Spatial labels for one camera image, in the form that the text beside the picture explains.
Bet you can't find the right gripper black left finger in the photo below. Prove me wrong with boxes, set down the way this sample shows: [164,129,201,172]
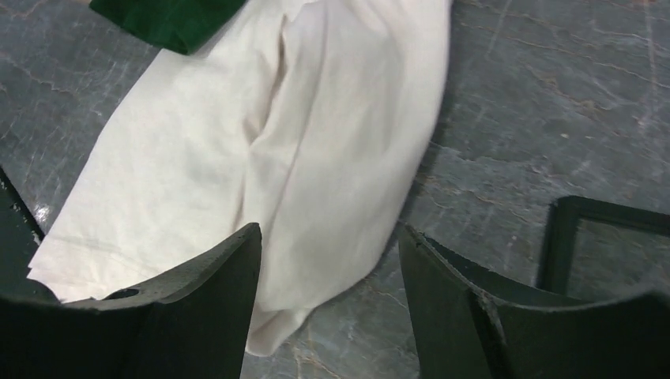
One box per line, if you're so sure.
[1,223,262,378]

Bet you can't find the black square frame tray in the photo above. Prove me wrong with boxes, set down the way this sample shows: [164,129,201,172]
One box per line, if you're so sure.
[536,195,669,295]

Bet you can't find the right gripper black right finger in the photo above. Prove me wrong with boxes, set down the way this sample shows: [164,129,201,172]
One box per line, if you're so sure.
[398,227,669,378]

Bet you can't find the white and green t-shirt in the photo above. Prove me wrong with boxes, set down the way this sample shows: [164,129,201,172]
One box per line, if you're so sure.
[28,1,452,356]

